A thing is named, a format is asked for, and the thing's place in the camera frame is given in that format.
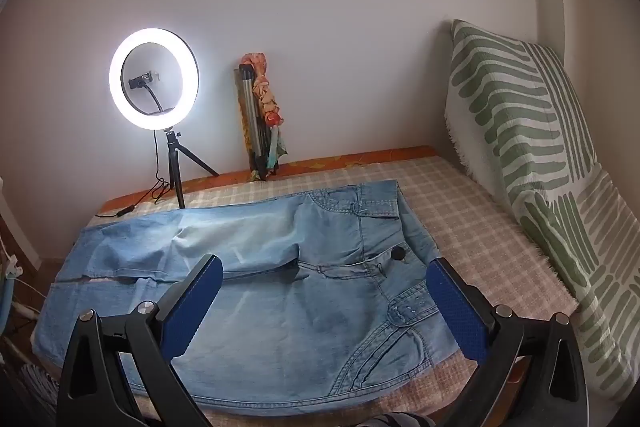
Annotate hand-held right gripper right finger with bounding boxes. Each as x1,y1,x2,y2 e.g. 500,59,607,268
425,257,586,427

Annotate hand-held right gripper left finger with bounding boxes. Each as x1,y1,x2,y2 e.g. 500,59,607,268
56,253,224,427

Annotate blue denim pants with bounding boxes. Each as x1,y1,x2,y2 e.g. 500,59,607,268
31,179,463,418

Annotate black mini tripod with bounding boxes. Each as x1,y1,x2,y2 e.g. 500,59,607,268
161,129,221,210

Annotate person's dark patterned clothing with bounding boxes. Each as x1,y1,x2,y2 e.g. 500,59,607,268
357,411,418,427

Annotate green striped pillow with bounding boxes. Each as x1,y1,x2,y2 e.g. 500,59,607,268
520,167,640,413

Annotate orange mattress sheet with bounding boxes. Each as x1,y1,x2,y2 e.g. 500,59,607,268
100,146,436,212

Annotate green leaf pattern pillow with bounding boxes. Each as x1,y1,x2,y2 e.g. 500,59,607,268
444,19,601,258

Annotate black phone holder clamp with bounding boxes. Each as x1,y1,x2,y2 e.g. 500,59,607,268
127,71,166,112

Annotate black ring light cable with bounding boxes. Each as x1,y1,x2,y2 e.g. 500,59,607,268
94,132,173,218

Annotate white cable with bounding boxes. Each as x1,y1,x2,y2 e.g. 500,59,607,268
0,252,41,323

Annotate round ring light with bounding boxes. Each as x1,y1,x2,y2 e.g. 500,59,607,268
109,27,200,132

